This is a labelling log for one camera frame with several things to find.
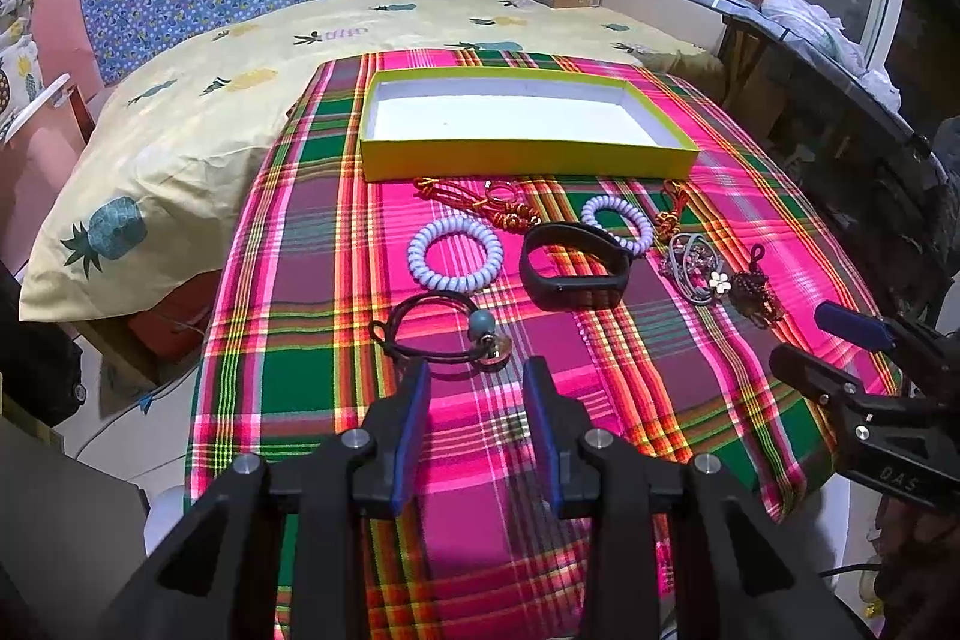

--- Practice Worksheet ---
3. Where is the dark beaded bracelet charm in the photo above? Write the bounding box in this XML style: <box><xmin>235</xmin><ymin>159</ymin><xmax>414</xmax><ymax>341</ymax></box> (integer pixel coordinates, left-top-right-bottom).
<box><xmin>729</xmin><ymin>244</ymin><xmax>784</xmax><ymax>330</ymax></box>

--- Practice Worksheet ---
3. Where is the grey hair tie with flower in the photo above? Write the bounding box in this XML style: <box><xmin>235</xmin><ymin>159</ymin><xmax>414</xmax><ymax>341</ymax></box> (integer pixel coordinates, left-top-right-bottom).
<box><xmin>659</xmin><ymin>230</ymin><xmax>734</xmax><ymax>307</ymax></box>

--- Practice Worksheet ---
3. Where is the red gold knot tassel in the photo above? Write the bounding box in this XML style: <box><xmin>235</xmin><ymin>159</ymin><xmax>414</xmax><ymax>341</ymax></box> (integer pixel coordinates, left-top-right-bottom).
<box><xmin>654</xmin><ymin>181</ymin><xmax>690</xmax><ymax>247</ymax></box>

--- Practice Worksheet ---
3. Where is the black smart wristband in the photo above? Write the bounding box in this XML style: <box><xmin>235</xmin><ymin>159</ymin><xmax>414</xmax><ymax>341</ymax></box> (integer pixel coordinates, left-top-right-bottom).
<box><xmin>519</xmin><ymin>221</ymin><xmax>631</xmax><ymax>312</ymax></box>

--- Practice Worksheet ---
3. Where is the black hair tie with bead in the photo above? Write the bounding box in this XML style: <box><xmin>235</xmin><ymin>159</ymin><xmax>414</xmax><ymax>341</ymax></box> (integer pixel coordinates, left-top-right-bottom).
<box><xmin>367</xmin><ymin>289</ymin><xmax>514</xmax><ymax>372</ymax></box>

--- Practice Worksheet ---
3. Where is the red orange knotted cord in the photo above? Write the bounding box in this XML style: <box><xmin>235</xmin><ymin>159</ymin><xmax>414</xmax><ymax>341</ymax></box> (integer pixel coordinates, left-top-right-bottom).
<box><xmin>412</xmin><ymin>173</ymin><xmax>544</xmax><ymax>236</ymax></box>

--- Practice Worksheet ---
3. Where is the white spiral hair tie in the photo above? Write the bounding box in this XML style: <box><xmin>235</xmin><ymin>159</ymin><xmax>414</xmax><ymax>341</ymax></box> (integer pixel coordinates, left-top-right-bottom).
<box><xmin>406</xmin><ymin>214</ymin><xmax>506</xmax><ymax>296</ymax></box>

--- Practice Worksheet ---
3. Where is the dark cluttered side table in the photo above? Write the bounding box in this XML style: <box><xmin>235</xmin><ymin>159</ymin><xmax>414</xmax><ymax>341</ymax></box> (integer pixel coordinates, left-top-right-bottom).
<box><xmin>702</xmin><ymin>7</ymin><xmax>958</xmax><ymax>323</ymax></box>

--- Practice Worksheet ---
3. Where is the pink plaid tablecloth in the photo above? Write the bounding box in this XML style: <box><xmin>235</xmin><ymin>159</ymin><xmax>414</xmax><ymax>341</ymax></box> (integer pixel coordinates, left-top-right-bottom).
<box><xmin>184</xmin><ymin>47</ymin><xmax>905</xmax><ymax>640</ymax></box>

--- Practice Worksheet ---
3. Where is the white crumpled cloth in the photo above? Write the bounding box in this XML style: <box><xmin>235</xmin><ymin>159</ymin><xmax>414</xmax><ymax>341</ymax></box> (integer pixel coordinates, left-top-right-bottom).
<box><xmin>760</xmin><ymin>0</ymin><xmax>901</xmax><ymax>112</ymax></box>

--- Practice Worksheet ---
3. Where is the yellow pineapple bed sheet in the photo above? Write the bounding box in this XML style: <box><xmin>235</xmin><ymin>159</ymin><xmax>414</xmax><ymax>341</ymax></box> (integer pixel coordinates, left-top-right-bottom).
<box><xmin>20</xmin><ymin>0</ymin><xmax>726</xmax><ymax>323</ymax></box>

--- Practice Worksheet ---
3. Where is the yellow-green shallow tray box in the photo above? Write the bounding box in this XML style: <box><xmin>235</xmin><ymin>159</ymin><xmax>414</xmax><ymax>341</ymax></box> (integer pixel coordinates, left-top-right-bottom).
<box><xmin>358</xmin><ymin>67</ymin><xmax>700</xmax><ymax>182</ymax></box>

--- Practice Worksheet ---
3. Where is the pineapple print pillow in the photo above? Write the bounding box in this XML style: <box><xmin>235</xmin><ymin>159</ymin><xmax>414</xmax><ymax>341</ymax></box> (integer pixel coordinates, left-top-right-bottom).
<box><xmin>0</xmin><ymin>0</ymin><xmax>44</xmax><ymax>136</ymax></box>

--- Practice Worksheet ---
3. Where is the lavender spiral hair tie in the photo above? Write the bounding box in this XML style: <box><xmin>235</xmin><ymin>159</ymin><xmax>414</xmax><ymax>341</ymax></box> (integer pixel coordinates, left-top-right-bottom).
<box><xmin>579</xmin><ymin>193</ymin><xmax>658</xmax><ymax>259</ymax></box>

